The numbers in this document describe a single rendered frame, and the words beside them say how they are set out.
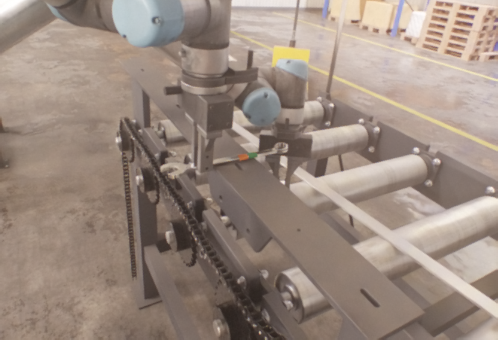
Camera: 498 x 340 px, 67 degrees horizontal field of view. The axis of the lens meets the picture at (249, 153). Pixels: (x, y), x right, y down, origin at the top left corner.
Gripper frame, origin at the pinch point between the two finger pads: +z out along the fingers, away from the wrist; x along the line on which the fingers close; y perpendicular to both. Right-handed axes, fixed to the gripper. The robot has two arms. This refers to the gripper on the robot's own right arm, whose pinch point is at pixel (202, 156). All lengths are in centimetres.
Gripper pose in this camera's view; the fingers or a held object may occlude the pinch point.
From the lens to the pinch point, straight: 69.3
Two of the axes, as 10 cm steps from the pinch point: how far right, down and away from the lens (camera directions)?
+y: -8.7, 1.7, -4.7
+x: 4.9, 4.4, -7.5
